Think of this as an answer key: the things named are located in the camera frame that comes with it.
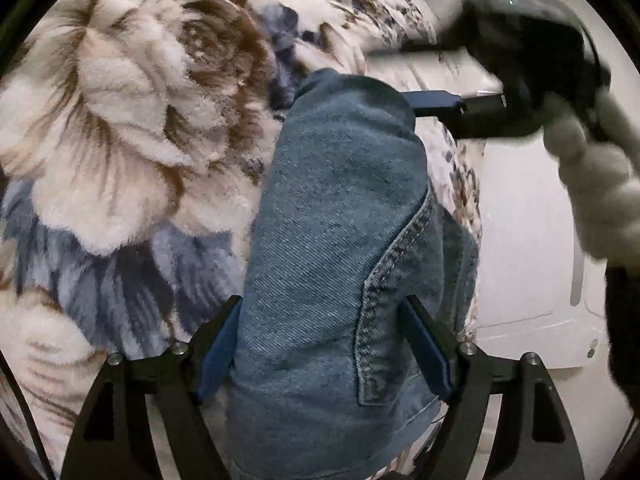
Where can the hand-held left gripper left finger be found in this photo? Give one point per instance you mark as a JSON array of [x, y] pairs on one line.
[[220, 355]]

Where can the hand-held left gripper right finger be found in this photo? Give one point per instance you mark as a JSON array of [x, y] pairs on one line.
[[425, 350]]

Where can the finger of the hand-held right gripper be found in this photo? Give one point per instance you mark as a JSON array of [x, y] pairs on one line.
[[425, 50], [435, 101]]

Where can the blue denim pants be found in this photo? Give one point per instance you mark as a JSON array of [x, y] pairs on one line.
[[330, 285]]

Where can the person's right forearm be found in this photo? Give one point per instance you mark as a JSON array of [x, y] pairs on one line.
[[595, 175]]

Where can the white cabinet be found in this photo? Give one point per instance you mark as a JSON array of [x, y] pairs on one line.
[[525, 220]]

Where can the dark cloth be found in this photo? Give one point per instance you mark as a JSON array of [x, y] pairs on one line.
[[622, 340]]

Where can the white floral fleece blanket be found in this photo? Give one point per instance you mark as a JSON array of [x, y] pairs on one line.
[[130, 135]]

